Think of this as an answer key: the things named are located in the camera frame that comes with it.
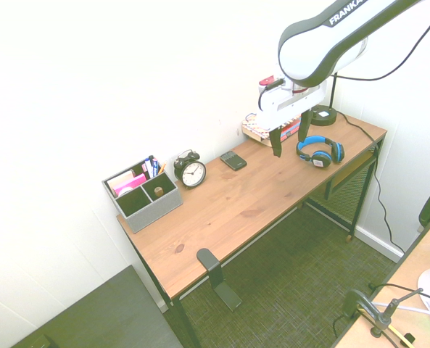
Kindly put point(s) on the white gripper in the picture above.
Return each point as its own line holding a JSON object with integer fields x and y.
{"x": 283, "y": 107}

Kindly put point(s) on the black twin-bell alarm clock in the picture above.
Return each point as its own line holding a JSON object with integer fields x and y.
{"x": 192, "y": 172}

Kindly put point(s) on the wooden robot mounting table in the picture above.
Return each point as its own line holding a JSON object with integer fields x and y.
{"x": 414, "y": 268}

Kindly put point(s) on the small black electronic box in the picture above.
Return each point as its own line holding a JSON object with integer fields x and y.
{"x": 42, "y": 341}

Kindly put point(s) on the black desk lamp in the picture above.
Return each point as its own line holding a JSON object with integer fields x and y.
{"x": 323, "y": 116}

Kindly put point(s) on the striped fabric pouch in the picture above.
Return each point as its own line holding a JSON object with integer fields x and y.
{"x": 252, "y": 127}

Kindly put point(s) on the grey desk organizer box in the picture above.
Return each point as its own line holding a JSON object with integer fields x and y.
{"x": 153, "y": 212}

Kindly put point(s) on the tan note pad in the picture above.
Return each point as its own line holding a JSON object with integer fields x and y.
{"x": 122, "y": 177}

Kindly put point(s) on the wooden desk with black frame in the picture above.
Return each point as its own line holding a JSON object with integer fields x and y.
{"x": 236, "y": 203}

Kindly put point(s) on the orange pencil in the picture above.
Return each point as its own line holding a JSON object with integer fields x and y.
{"x": 162, "y": 167}

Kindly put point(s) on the small wooden stamp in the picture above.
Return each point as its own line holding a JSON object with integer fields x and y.
{"x": 159, "y": 191}

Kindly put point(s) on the black headphone hanger bracket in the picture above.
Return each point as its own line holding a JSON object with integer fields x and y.
{"x": 216, "y": 273}

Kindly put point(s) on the blue and white pen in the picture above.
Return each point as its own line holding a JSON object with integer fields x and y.
{"x": 156, "y": 167}

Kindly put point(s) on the blue and black headphones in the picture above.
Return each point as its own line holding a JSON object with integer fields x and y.
{"x": 320, "y": 158}

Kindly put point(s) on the pink sticky note pad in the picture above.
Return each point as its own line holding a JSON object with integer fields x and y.
{"x": 129, "y": 185}

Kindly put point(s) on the black mobile phone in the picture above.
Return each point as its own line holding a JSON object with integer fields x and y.
{"x": 233, "y": 161}

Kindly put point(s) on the red paperback book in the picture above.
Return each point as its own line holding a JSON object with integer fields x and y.
{"x": 290, "y": 127}

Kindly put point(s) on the black marker pen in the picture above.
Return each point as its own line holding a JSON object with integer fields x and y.
{"x": 151, "y": 165}

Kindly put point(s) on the blue paperback book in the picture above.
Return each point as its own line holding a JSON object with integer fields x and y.
{"x": 258, "y": 139}

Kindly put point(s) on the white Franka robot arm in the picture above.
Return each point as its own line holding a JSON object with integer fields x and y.
{"x": 309, "y": 47}

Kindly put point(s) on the black side table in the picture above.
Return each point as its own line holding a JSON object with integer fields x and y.
{"x": 102, "y": 315}

